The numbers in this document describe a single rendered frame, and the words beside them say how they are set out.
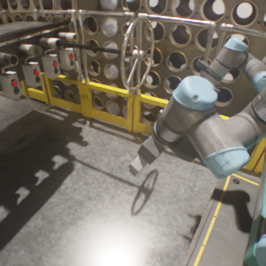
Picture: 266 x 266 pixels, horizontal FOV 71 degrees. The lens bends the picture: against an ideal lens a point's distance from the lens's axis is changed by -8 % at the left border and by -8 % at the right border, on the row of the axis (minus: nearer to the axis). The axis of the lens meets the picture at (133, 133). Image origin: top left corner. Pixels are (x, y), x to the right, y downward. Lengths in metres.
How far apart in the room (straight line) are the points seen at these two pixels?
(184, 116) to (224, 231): 0.74
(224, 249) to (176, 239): 0.39
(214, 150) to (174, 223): 1.02
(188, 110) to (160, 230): 1.02
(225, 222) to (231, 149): 0.72
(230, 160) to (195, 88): 0.14
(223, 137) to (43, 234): 1.21
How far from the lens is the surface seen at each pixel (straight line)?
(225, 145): 0.37
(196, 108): 0.37
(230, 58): 0.85
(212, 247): 0.98
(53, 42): 1.43
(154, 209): 1.38
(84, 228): 1.34
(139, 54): 1.09
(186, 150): 0.48
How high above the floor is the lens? 1.18
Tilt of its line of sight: 38 degrees down
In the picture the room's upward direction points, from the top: 1 degrees clockwise
